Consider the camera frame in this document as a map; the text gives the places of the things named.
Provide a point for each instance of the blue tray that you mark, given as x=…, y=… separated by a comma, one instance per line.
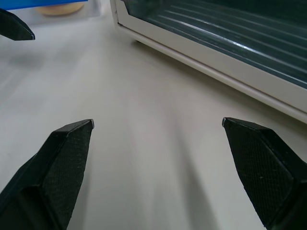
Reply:
x=36, y=3

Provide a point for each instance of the cream toaster oven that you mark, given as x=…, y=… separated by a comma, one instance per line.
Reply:
x=216, y=36

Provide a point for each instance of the clear plastic container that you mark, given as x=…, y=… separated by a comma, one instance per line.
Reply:
x=91, y=10

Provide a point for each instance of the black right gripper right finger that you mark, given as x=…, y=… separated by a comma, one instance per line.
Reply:
x=263, y=167

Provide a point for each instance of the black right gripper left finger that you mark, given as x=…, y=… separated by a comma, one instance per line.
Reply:
x=57, y=167

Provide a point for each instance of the round tan bread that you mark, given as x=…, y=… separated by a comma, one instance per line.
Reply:
x=60, y=9

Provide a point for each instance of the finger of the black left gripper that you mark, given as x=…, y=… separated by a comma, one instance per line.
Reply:
x=14, y=26

